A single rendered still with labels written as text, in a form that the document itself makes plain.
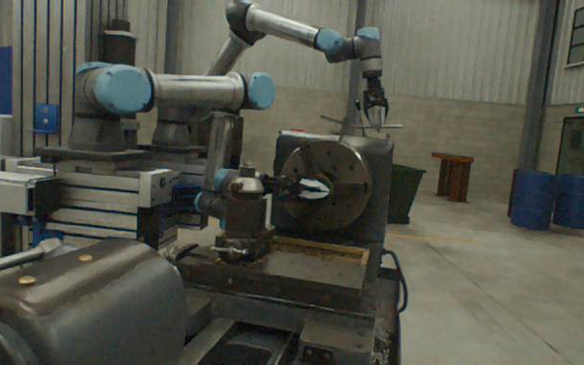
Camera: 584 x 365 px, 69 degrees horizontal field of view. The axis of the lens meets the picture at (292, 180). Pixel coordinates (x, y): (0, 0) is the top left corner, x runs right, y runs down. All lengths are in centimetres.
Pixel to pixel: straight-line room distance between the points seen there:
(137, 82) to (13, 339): 87
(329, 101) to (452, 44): 358
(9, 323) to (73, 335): 4
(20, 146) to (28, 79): 21
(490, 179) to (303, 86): 572
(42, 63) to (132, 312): 128
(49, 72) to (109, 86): 48
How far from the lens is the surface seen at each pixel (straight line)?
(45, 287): 33
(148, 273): 38
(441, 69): 1234
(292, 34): 151
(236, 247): 90
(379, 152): 159
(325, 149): 145
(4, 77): 913
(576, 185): 848
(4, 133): 161
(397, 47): 1209
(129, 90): 112
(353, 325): 85
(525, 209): 780
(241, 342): 90
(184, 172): 168
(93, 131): 124
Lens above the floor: 126
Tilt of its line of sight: 7 degrees down
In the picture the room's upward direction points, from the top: 5 degrees clockwise
